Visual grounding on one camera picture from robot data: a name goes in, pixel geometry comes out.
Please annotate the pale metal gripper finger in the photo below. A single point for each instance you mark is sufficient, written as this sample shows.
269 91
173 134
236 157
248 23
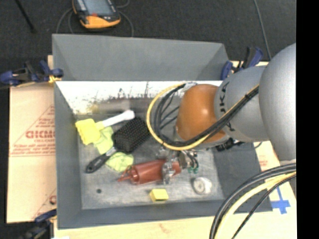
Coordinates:
167 179
168 167

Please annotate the small yellow block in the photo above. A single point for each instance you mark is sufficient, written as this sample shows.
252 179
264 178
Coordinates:
159 195

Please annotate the red-brown squeeze bottle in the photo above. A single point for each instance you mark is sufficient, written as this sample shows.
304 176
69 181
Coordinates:
147 173

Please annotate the white and grey round object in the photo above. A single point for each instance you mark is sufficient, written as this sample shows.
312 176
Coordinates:
202 185

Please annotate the light green cloth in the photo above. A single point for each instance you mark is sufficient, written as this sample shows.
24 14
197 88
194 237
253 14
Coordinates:
119 161

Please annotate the black hairbrush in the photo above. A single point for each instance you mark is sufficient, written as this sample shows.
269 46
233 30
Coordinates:
130 134

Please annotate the grey metal bin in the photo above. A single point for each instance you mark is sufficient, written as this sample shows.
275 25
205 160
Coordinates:
124 61

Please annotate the black cylinder on white bracket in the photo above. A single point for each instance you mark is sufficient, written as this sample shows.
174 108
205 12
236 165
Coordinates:
225 145

